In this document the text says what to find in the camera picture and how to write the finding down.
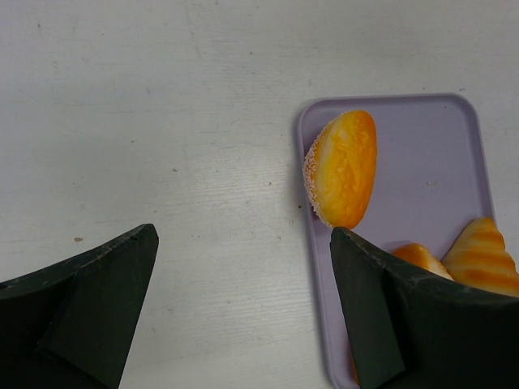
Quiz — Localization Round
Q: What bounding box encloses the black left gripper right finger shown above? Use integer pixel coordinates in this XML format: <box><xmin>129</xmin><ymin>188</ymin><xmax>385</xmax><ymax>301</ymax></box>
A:
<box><xmin>330</xmin><ymin>228</ymin><xmax>518</xmax><ymax>388</ymax></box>

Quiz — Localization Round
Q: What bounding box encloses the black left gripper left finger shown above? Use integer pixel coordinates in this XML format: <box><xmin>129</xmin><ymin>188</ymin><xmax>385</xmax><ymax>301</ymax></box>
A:
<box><xmin>1</xmin><ymin>224</ymin><xmax>159</xmax><ymax>388</ymax></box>

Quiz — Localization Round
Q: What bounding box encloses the oval white-topped fake bread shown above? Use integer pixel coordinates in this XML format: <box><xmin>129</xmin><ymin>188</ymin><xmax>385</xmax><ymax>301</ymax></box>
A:
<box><xmin>392</xmin><ymin>243</ymin><xmax>453</xmax><ymax>280</ymax></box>

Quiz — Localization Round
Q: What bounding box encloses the fake croissant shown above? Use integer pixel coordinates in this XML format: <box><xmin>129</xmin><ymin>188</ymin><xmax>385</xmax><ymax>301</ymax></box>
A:
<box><xmin>443</xmin><ymin>217</ymin><xmax>518</xmax><ymax>297</ymax></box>

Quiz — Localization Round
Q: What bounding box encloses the lilac plastic tray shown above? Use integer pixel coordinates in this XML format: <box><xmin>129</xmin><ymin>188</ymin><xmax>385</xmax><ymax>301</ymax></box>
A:
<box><xmin>297</xmin><ymin>94</ymin><xmax>494</xmax><ymax>388</ymax></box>

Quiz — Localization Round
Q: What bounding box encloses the small round orange bun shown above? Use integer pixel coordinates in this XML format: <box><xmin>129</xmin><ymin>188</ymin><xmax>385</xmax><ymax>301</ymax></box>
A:
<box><xmin>302</xmin><ymin>110</ymin><xmax>378</xmax><ymax>229</ymax></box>

